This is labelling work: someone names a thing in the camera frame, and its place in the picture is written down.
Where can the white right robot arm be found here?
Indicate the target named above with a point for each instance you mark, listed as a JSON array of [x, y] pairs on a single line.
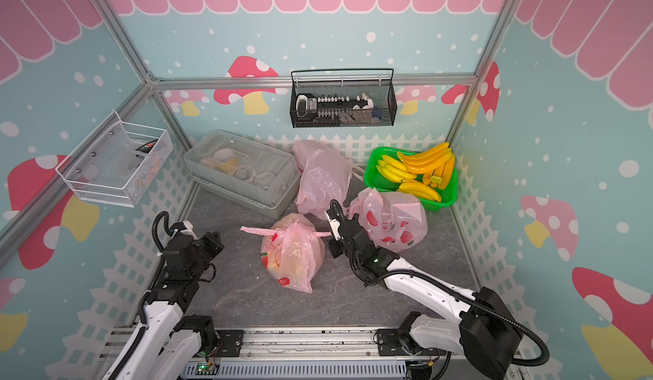
[[476, 325]]

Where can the green plastic basket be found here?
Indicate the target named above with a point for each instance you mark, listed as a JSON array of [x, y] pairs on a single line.
[[373, 179]]

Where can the pink plastic bag back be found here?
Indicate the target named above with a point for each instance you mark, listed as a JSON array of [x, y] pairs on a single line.
[[325, 176]]

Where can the yellow banana bunch in basket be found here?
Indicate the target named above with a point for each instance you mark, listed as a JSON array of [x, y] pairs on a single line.
[[409, 183]]

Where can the pink plastic bag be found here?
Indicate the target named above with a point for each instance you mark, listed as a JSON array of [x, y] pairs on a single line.
[[325, 176], [292, 251], [393, 220]]

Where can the white wire mesh basket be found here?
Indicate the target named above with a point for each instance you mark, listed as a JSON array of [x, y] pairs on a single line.
[[116, 164]]

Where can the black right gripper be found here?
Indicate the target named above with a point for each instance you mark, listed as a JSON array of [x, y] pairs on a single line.
[[332, 243]]

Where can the orange banana bunch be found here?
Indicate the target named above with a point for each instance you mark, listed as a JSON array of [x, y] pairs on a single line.
[[436, 165]]

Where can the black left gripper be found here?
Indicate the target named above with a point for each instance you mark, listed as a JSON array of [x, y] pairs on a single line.
[[214, 244]]

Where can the black wire mesh basket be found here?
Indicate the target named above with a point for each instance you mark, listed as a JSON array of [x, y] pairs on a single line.
[[343, 98]]

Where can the pink plastic bag front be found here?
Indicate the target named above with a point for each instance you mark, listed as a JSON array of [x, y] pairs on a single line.
[[292, 251]]

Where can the metal base rail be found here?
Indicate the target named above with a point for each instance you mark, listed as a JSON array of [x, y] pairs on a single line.
[[293, 353]]

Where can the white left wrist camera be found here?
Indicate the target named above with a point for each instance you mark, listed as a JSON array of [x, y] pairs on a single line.
[[184, 228]]

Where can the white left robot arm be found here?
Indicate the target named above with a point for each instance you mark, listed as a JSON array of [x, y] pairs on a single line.
[[163, 298]]

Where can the clear lidded storage box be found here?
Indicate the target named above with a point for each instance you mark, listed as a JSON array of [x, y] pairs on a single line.
[[246, 172]]

